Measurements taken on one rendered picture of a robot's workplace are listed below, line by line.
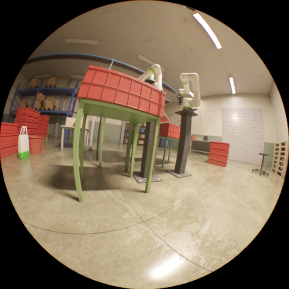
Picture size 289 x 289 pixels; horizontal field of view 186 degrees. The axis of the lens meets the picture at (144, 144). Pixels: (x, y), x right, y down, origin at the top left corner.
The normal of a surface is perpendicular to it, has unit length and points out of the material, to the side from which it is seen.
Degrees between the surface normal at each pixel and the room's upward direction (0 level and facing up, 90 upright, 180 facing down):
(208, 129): 90
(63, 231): 0
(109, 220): 0
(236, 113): 90
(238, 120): 90
